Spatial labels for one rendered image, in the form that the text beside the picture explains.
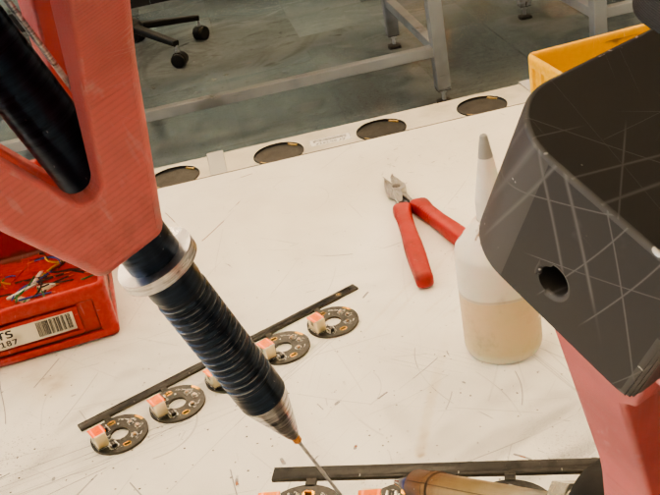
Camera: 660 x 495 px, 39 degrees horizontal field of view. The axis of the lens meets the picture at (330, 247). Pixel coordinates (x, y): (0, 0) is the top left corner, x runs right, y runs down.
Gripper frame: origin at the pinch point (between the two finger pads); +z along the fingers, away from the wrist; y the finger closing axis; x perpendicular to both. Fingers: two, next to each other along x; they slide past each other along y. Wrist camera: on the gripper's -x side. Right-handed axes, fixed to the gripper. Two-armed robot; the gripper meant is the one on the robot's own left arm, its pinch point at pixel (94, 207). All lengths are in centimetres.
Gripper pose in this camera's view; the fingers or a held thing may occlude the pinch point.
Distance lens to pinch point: 17.4
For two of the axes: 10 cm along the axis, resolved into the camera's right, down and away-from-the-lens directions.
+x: -7.6, 6.2, -2.1
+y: -5.0, -3.4, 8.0
